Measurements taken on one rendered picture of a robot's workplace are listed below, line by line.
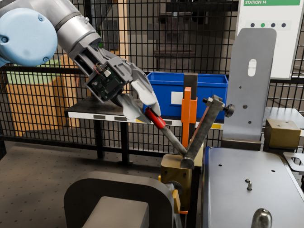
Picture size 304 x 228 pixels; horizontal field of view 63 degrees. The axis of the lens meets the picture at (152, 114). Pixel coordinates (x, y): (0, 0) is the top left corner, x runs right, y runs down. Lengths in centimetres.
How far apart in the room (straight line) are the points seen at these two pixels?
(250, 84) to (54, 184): 88
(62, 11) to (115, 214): 39
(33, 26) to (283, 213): 54
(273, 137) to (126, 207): 64
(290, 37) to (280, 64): 10
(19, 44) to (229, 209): 47
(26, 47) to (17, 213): 80
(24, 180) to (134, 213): 105
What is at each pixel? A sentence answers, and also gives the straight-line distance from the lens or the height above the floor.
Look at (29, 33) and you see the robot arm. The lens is 37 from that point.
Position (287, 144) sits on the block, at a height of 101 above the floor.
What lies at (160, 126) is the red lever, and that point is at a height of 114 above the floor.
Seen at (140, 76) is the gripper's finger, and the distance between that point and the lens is 52.
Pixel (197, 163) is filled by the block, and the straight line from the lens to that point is 65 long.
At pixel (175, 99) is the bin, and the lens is 90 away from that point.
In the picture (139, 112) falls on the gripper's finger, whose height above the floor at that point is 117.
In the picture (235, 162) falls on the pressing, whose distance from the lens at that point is 71.
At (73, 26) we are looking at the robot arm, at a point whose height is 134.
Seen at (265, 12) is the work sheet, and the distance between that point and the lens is 107.
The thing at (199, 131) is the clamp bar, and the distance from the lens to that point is 53.
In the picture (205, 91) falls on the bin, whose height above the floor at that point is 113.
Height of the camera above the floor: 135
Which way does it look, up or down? 20 degrees down
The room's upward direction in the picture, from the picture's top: straight up
